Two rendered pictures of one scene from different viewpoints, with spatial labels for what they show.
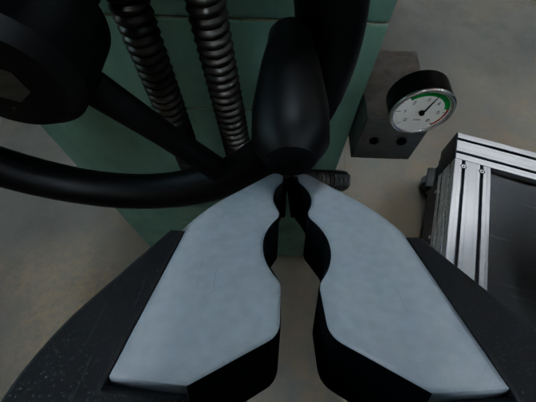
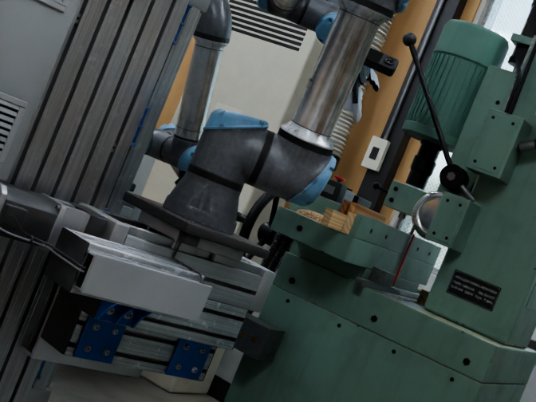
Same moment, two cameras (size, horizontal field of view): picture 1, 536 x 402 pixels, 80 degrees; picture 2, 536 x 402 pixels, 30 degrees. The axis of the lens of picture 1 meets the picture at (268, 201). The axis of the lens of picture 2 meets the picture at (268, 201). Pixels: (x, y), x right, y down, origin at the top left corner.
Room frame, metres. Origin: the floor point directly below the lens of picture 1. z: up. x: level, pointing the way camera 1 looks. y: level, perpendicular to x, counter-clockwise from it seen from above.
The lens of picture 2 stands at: (1.42, -2.32, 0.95)
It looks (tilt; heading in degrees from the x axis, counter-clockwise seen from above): 1 degrees down; 119
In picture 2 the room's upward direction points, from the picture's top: 22 degrees clockwise
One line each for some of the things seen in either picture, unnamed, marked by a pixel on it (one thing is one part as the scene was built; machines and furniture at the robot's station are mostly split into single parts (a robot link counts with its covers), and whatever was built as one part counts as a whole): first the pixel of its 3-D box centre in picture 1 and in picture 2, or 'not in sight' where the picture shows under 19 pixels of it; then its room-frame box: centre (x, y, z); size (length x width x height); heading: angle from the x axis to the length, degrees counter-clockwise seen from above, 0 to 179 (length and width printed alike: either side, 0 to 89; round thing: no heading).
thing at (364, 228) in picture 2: not in sight; (400, 242); (0.50, 0.07, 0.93); 0.60 x 0.02 x 0.06; 90
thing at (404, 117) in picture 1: (414, 106); not in sight; (0.25, -0.15, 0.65); 0.06 x 0.04 x 0.08; 90
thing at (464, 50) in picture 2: not in sight; (455, 88); (0.46, 0.11, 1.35); 0.18 x 0.18 x 0.31
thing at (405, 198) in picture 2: not in sight; (414, 206); (0.48, 0.11, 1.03); 0.14 x 0.07 x 0.09; 0
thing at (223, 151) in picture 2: not in sight; (232, 144); (0.37, -0.64, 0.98); 0.13 x 0.12 x 0.14; 35
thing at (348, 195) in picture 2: not in sight; (331, 188); (0.27, 0.06, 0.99); 0.13 x 0.11 x 0.06; 90
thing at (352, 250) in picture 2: not in sight; (343, 242); (0.36, 0.07, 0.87); 0.61 x 0.30 x 0.06; 90
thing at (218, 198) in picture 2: not in sight; (206, 197); (0.36, -0.64, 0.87); 0.15 x 0.15 x 0.10
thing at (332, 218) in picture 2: not in sight; (372, 234); (0.46, -0.03, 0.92); 0.57 x 0.02 x 0.04; 90
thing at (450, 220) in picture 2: not in sight; (452, 222); (0.65, -0.05, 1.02); 0.09 x 0.07 x 0.12; 90
